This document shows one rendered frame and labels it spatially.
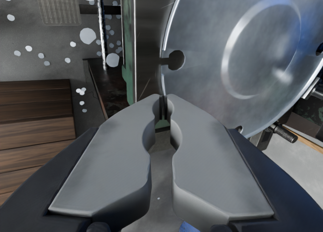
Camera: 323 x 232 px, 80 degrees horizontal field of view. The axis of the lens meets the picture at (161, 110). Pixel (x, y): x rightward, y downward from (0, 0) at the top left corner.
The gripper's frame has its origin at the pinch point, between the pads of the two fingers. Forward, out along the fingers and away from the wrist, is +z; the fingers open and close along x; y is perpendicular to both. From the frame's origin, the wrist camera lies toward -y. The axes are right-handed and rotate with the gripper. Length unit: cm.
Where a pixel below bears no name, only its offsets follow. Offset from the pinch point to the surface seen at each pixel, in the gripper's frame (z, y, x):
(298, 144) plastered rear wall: 107, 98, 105
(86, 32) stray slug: 18.9, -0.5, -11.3
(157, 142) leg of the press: 24.2, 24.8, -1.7
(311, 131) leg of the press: 34, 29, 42
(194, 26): 10.7, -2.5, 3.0
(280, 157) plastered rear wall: 114, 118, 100
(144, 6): 8.7, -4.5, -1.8
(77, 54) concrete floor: 77, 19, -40
